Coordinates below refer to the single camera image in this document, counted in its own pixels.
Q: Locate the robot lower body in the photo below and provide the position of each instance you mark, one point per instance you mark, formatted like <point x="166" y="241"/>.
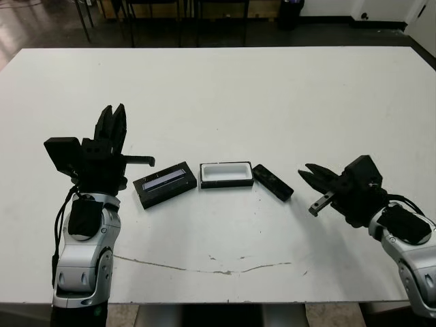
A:
<point x="221" y="316"/>

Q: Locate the black phone-like camera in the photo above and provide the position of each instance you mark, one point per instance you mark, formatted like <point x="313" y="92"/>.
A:
<point x="272" y="182"/>

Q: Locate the black box base white insert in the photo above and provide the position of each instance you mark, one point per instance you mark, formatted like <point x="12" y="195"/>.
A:
<point x="223" y="172"/>

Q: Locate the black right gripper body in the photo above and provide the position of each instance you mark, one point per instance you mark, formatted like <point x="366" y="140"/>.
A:
<point x="357" y="207"/>

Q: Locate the light wooden crate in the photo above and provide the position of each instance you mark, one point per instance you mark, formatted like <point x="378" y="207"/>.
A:
<point x="110" y="8"/>
<point x="262" y="12"/>

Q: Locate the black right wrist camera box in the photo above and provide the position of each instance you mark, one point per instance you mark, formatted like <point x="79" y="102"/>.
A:
<point x="366" y="170"/>

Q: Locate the black floor doorstop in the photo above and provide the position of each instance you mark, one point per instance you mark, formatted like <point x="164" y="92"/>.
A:
<point x="365" y="15"/>

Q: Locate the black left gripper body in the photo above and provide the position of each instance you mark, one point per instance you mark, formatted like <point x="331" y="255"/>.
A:
<point x="102" y="173"/>

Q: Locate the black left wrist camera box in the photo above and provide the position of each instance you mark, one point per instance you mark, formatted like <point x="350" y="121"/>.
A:
<point x="63" y="153"/>

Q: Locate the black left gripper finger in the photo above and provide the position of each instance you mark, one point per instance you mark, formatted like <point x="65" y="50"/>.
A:
<point x="104" y="124"/>
<point x="120" y="129"/>

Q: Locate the black trash bin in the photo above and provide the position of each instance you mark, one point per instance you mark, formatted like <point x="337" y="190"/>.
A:
<point x="291" y="15"/>

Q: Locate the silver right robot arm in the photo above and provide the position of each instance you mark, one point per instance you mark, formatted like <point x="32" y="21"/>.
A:
<point x="415" y="259"/>

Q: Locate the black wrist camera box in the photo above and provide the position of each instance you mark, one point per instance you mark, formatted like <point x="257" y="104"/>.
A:
<point x="63" y="153"/>
<point x="366" y="170"/>

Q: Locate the white door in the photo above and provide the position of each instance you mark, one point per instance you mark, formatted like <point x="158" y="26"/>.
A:
<point x="417" y="20"/>

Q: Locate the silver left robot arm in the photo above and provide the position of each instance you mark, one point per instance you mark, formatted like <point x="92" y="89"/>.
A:
<point x="85" y="262"/>

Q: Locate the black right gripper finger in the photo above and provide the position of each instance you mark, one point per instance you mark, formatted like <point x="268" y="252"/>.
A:
<point x="323" y="174"/>
<point x="318" y="186"/>

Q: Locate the black box lid silver print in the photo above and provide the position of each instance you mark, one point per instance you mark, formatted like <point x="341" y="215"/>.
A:
<point x="163" y="190"/>

